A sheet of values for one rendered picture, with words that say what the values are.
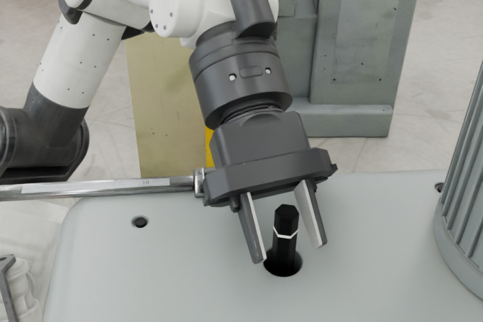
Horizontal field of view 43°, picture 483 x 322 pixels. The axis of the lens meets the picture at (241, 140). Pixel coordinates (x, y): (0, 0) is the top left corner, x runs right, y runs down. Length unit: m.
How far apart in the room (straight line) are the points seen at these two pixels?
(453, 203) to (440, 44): 4.26
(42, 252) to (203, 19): 0.53
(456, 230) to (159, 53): 1.97
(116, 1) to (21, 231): 0.38
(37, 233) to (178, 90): 1.63
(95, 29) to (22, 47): 3.87
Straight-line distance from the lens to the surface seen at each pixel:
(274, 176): 0.55
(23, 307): 0.92
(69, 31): 0.90
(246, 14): 0.57
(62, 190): 0.67
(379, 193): 0.67
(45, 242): 1.01
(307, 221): 0.58
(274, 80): 0.57
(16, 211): 1.00
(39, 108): 0.95
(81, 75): 0.91
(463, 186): 0.57
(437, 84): 4.37
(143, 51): 2.46
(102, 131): 3.81
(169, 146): 2.74
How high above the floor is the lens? 2.35
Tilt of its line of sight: 40 degrees down
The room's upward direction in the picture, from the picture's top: 1 degrees clockwise
